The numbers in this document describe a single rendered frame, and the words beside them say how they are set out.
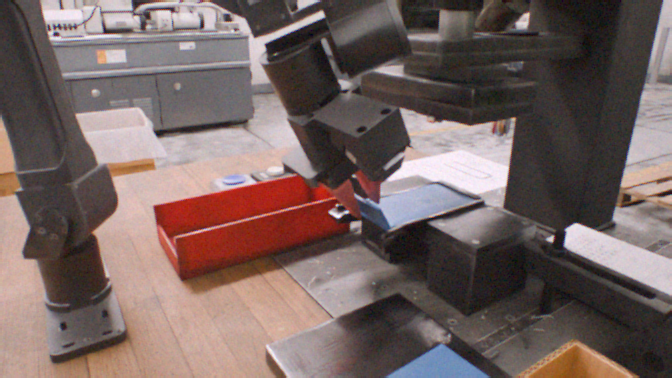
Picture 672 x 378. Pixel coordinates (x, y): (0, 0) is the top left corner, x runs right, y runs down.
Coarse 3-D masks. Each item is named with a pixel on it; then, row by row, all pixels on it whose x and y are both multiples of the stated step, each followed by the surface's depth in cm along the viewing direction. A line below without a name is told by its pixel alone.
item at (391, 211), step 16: (416, 192) 58; (432, 192) 58; (448, 192) 58; (368, 208) 50; (384, 208) 54; (400, 208) 54; (416, 208) 54; (432, 208) 54; (448, 208) 54; (384, 224) 49
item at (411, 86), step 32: (448, 0) 45; (480, 0) 46; (448, 32) 47; (512, 32) 58; (416, 64) 46; (448, 64) 44; (480, 64) 46; (384, 96) 53; (416, 96) 48; (448, 96) 44; (480, 96) 42; (512, 96) 45
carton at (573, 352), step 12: (564, 348) 34; (576, 348) 35; (588, 348) 34; (540, 360) 33; (552, 360) 33; (564, 360) 34; (576, 360) 35; (588, 360) 34; (600, 360) 33; (528, 372) 32; (540, 372) 33; (552, 372) 34; (564, 372) 35; (576, 372) 35; (588, 372) 34; (600, 372) 33; (612, 372) 32; (624, 372) 32
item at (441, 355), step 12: (444, 348) 41; (420, 360) 39; (432, 360) 39; (444, 360) 39; (456, 360) 39; (396, 372) 38; (408, 372) 38; (420, 372) 38; (432, 372) 38; (444, 372) 38; (456, 372) 38; (468, 372) 38; (480, 372) 38
